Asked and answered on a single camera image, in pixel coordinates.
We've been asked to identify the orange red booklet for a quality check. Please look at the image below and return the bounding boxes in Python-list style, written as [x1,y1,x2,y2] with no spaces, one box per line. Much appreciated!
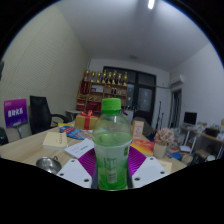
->
[129,138,155,157]

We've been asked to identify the orange framed standing card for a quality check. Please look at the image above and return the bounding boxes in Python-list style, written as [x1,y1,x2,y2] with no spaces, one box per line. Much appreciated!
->
[131,120,145,140]

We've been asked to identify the gold gift box red ribbon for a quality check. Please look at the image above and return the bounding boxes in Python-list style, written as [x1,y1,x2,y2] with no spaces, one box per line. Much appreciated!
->
[74,110,100,131]

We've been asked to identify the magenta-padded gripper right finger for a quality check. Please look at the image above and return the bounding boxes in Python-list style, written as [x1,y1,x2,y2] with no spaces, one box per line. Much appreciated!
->
[126,145,170,190]

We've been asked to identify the computer monitor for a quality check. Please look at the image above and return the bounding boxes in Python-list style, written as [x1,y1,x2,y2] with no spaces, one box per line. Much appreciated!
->
[183,111,198,127]

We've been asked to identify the green-capped clear drink bottle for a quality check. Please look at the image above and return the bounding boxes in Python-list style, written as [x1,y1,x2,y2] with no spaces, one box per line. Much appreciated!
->
[91,97,134,191]

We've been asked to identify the cream paperback book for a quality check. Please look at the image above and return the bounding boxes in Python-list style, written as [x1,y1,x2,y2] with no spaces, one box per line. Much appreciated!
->
[42,131,69,151]

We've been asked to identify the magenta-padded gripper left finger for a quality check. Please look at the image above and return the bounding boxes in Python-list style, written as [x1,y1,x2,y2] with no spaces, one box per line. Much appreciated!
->
[56,147,99,190]

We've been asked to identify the pink flowers in white pot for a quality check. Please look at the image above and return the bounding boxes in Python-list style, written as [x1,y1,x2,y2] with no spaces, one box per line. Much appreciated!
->
[152,127,176,159]

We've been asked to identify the white wall air conditioner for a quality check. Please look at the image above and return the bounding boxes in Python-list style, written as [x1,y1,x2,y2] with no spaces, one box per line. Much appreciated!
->
[170,73,185,87]

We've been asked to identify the cluttered side desk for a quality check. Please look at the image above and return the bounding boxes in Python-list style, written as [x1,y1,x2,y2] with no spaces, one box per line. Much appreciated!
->
[173,121,224,164]

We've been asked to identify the purple sign on stand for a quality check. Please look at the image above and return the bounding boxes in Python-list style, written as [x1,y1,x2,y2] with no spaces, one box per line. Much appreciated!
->
[3,98,29,139]

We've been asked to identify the wooden shelf unit with trophies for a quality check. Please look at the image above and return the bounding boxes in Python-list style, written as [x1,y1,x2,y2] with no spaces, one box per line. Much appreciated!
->
[75,68,129,116]

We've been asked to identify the black office chair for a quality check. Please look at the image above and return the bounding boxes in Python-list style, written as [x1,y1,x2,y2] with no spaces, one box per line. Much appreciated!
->
[29,95,70,136]

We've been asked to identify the white booklet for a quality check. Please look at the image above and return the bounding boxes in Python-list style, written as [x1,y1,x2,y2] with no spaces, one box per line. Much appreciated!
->
[63,138,96,160]

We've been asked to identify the blue patterned packet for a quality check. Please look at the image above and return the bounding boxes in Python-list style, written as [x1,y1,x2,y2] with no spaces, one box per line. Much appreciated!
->
[59,125,86,141]

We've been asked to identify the small steel cup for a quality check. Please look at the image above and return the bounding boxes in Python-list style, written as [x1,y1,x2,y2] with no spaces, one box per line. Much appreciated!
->
[35,155,63,175]

